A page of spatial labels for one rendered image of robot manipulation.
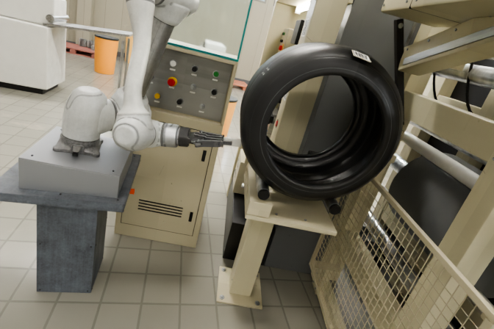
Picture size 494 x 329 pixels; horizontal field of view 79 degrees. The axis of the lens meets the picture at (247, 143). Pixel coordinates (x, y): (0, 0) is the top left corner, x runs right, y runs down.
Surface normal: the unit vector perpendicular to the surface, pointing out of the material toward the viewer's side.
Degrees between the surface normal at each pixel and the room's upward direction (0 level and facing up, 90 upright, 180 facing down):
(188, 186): 90
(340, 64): 79
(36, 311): 0
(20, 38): 90
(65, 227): 90
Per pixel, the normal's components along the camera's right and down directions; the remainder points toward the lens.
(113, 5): 0.18, 0.39
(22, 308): 0.24, -0.91
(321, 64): -0.01, 0.18
